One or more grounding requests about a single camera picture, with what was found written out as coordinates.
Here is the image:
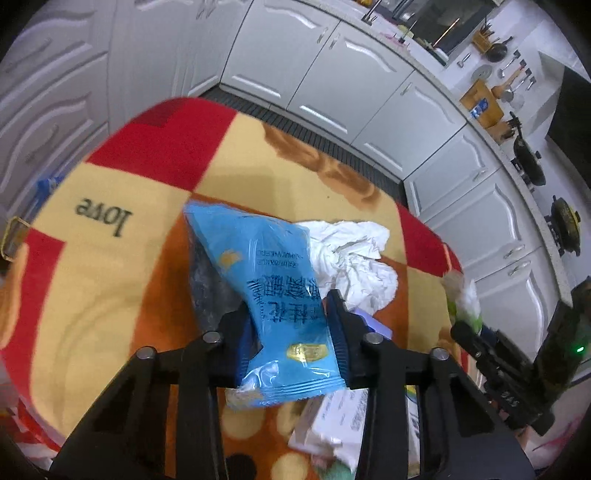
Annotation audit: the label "wooden cutting board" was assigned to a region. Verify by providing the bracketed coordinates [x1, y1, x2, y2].
[460, 79, 504, 129]

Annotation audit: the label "green cloth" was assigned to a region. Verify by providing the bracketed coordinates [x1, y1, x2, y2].
[315, 461, 355, 480]

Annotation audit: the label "blue snack bag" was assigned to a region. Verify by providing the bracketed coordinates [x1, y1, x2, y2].
[184, 202, 346, 409]

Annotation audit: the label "green white medicine box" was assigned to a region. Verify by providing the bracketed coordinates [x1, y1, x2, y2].
[287, 389, 369, 474]

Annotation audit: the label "white lower cabinets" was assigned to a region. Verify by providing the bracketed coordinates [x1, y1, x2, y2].
[1, 1, 570, 356]

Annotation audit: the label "kitchen faucet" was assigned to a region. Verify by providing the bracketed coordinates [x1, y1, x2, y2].
[362, 0, 382, 25]

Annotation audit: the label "green white tissue pack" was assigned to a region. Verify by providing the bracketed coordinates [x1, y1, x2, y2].
[442, 270, 483, 334]

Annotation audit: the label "red yellow rose blanket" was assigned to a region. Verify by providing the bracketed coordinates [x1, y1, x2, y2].
[1, 99, 465, 467]

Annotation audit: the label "white blue medicine box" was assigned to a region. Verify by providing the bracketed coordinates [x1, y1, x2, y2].
[355, 308, 393, 339]

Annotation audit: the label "yellow lid clay pot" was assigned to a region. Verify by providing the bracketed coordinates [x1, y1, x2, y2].
[545, 196, 581, 257]

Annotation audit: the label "black wok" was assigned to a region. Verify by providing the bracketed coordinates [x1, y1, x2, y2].
[508, 112, 546, 191]

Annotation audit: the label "white paper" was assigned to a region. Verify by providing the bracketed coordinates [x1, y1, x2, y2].
[297, 220, 399, 314]

